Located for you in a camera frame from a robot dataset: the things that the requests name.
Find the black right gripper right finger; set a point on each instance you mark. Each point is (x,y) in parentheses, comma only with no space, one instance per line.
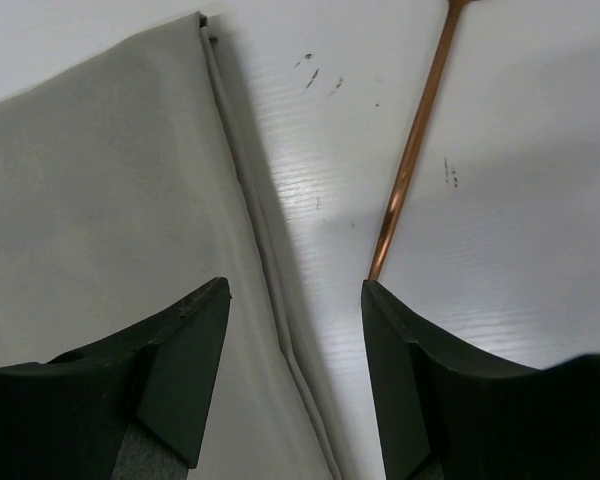
(439,399)

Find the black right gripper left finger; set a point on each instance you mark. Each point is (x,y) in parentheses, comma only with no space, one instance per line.
(133,405)

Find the grey cloth placemat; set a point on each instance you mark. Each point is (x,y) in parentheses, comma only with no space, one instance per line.
(124,186)

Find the copper spoon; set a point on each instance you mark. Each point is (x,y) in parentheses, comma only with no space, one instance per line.
(415,140)

